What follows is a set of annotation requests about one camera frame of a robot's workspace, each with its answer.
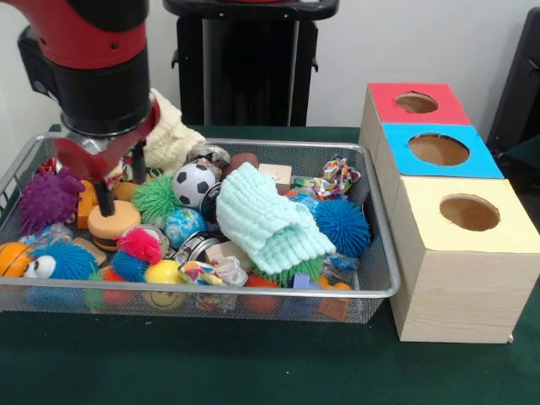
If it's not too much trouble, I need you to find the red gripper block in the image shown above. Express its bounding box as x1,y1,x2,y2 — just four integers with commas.
53,100,163,218

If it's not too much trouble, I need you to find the cream knitted cloth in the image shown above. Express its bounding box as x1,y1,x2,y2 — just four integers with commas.
143,88,207,176

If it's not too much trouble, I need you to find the mint knitted cloth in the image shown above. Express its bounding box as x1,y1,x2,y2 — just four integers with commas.
214,162,338,273

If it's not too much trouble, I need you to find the clear mesh toy bin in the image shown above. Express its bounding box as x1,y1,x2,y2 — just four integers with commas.
0,131,401,326

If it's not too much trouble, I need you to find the wooden three-hole box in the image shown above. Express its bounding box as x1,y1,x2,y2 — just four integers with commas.
357,82,540,343

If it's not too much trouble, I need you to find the small green spiky ball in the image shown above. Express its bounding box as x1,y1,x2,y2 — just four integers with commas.
131,175,183,224

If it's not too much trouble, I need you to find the orange toy burger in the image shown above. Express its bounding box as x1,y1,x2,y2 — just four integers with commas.
87,200,143,253

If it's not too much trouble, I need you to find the pink spiky rubber ball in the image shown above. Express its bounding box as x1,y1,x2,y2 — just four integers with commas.
116,229,165,267

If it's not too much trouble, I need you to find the black and white soccer ball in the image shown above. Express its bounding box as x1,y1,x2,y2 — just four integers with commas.
171,163,217,208

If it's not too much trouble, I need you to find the purple spiky rubber ball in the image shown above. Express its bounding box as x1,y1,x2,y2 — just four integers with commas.
19,168,86,237

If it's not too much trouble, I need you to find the orange basketball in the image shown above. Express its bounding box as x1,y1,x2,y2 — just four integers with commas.
0,242,35,278

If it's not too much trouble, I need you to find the dark green tablecloth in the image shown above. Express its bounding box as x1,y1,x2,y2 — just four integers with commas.
0,122,540,405
499,133,540,170

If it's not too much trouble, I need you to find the blue spiky rubber ball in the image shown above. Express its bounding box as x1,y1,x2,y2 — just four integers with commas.
314,197,371,259

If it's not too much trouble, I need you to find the black upright panel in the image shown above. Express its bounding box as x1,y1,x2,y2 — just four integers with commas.
484,7,540,149

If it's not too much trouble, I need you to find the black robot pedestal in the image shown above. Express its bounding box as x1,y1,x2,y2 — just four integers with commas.
162,0,341,127

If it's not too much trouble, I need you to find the multicolour knotted rope toy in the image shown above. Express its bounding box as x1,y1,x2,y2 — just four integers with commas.
290,155,362,199

